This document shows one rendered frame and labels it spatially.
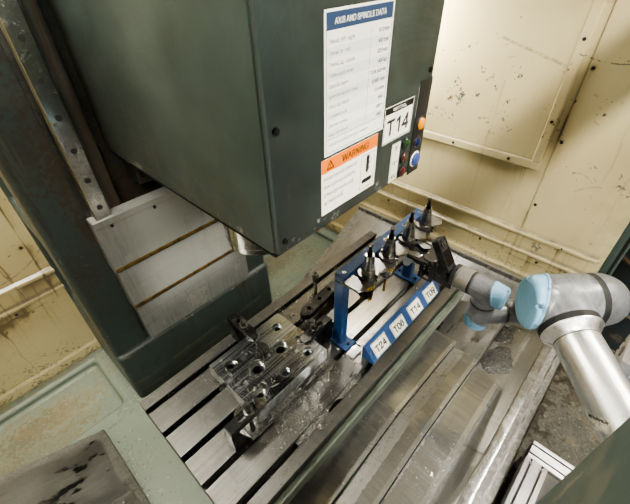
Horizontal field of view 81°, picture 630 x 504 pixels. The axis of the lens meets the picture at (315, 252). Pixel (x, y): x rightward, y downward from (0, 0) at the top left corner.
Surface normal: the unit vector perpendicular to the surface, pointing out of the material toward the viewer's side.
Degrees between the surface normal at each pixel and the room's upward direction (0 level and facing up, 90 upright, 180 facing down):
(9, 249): 90
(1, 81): 90
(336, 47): 90
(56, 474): 24
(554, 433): 0
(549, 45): 90
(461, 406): 8
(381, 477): 8
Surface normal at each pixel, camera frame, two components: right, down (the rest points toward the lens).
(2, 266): 0.73, 0.43
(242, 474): -0.02, -0.77
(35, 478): 0.26, -0.90
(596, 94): -0.68, 0.48
